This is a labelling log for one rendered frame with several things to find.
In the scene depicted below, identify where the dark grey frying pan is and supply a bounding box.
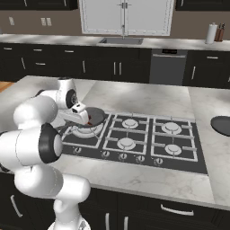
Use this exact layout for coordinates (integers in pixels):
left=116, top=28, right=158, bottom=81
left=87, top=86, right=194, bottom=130
left=81, top=107, right=107, bottom=129
left=210, top=115, right=230, bottom=137

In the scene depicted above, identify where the black island cupboard door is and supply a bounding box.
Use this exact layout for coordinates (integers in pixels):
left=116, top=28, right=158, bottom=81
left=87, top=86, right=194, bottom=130
left=0, top=172, right=58, bottom=230
left=116, top=191, right=142, bottom=230
left=80, top=187, right=119, bottom=230

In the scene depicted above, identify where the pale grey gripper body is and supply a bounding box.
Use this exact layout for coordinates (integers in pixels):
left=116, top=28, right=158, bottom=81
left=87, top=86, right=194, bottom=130
left=57, top=109, right=90, bottom=126

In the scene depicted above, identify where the silver drawer handle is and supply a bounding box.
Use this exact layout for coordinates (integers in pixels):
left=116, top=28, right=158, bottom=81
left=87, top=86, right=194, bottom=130
left=160, top=203, right=195, bottom=217

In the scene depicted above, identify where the steel sink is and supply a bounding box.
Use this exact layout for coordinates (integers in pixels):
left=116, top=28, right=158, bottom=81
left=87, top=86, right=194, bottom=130
left=97, top=36, right=145, bottom=47

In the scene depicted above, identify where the black wall cupboard run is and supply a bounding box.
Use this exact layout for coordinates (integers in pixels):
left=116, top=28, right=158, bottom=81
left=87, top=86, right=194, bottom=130
left=175, top=0, right=230, bottom=12
left=0, top=0, right=79, bottom=12

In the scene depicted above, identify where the steel tap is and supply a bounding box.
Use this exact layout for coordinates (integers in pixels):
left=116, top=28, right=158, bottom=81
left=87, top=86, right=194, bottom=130
left=120, top=1, right=127, bottom=39

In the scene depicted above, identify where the black island drawer front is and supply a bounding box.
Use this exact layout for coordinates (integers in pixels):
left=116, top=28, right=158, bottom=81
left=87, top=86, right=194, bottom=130
left=139, top=195, right=230, bottom=230

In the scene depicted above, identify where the black base cupboard run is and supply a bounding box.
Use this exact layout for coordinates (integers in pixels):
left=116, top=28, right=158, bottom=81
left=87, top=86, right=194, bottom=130
left=0, top=42, right=153, bottom=84
left=182, top=49, right=230, bottom=90

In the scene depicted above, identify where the black gas hob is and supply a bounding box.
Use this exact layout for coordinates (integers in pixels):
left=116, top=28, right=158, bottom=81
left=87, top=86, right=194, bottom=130
left=60, top=111, right=208, bottom=175

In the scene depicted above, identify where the white paper towel roll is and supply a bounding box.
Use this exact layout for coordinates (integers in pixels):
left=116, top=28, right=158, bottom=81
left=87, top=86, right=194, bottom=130
left=205, top=22, right=218, bottom=45

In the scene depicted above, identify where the brown knife block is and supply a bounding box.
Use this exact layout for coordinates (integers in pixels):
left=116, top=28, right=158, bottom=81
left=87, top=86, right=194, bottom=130
left=214, top=22, right=226, bottom=43

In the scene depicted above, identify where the white framed window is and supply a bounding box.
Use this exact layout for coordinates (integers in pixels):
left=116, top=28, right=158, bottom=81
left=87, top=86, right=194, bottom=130
left=78, top=0, right=175, bottom=37

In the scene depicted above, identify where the grey dishwasher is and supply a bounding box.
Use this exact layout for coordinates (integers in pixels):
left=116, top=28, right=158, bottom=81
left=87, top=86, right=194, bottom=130
left=148, top=48, right=189, bottom=86

